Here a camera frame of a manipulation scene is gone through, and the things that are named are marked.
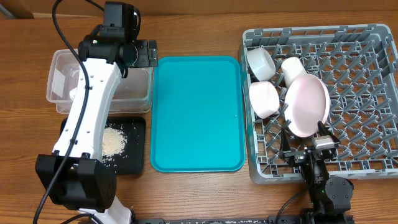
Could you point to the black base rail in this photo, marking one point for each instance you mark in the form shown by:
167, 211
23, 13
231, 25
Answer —
286, 219

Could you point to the white pink plate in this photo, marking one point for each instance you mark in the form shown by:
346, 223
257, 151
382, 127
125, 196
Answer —
308, 102

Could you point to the grey dishwasher rack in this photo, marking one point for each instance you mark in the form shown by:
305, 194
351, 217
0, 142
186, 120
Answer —
358, 64

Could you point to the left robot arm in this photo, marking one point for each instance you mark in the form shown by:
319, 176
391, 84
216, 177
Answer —
99, 78

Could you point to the white napkin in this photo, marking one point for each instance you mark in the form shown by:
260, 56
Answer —
72, 93

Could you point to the teal serving tray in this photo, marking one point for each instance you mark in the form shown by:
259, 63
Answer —
197, 120

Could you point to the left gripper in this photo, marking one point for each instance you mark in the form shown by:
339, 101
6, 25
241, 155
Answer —
145, 59

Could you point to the pile of white rice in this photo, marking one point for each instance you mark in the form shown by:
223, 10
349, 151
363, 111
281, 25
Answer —
121, 144

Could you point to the black plastic tray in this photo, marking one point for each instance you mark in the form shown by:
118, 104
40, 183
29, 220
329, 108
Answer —
95, 149

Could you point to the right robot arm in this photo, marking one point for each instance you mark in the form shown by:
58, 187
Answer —
330, 196

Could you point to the cardboard backdrop wall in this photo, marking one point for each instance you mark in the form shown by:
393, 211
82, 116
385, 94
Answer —
28, 9

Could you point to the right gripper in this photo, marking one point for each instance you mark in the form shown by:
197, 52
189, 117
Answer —
296, 156

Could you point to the clear plastic storage bin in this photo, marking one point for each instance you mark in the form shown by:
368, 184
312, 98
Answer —
133, 94

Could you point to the white cup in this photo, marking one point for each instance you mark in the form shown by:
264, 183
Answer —
292, 68

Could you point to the grey bowl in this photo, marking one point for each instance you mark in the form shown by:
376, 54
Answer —
261, 64

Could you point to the pink bowl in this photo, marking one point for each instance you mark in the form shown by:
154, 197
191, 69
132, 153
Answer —
264, 99

